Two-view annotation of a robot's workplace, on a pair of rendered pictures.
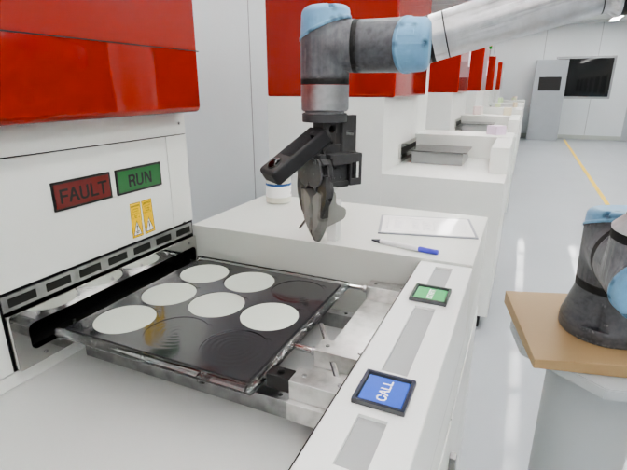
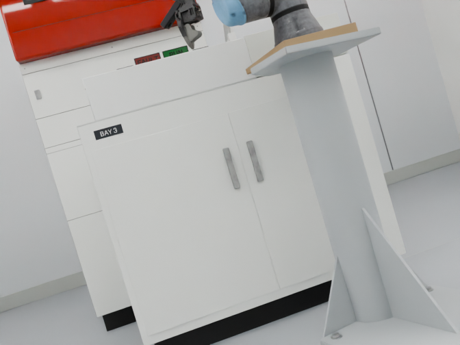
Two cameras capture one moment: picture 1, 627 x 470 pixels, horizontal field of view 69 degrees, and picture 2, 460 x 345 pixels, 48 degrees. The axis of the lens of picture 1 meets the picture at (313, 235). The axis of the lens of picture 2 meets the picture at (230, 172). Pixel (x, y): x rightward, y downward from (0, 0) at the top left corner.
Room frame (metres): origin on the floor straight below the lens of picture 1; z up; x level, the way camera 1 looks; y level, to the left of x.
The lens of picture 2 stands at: (-0.37, -1.62, 0.60)
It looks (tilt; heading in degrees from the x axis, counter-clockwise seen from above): 2 degrees down; 55
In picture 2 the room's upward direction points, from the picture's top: 17 degrees counter-clockwise
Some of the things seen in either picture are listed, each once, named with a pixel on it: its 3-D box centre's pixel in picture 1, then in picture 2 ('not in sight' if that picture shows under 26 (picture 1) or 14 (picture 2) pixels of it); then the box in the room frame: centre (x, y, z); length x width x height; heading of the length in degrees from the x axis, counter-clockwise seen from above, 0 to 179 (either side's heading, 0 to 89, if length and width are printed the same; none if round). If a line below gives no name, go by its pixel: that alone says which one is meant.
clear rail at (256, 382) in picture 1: (308, 326); not in sight; (0.66, 0.01, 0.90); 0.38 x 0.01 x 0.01; 156
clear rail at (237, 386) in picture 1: (144, 358); not in sight; (0.57, 0.25, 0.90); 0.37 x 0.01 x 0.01; 66
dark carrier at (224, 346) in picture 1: (216, 305); not in sight; (0.74, 0.17, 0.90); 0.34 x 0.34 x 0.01; 66
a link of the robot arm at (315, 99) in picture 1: (323, 100); not in sight; (0.75, -0.02, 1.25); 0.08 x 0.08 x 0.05
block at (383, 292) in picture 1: (388, 292); not in sight; (0.80, -0.14, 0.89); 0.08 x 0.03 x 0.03; 66
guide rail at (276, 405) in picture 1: (205, 380); not in sight; (0.60, 0.17, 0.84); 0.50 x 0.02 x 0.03; 66
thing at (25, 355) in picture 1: (122, 289); not in sight; (0.81, 0.37, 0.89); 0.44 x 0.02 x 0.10; 156
